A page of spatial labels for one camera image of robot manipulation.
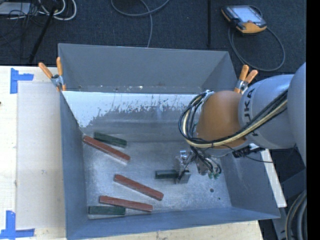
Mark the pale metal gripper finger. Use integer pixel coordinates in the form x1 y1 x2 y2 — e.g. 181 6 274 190
174 149 189 173
175 170 192 185

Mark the pale wood board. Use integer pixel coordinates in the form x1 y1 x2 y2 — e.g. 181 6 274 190
15 80 66 230

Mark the red-brown flat block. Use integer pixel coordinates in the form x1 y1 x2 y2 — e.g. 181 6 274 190
98 195 154 213
113 173 165 202
82 135 132 164

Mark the black cylinder on white bracket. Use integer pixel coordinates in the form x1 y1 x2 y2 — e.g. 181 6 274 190
231 143 266 159

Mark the grey metal bin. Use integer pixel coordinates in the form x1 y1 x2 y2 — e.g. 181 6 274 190
57 43 281 240

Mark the dark green flat block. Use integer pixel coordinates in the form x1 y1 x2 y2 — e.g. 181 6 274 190
154 169 179 180
87 205 127 216
93 131 128 149

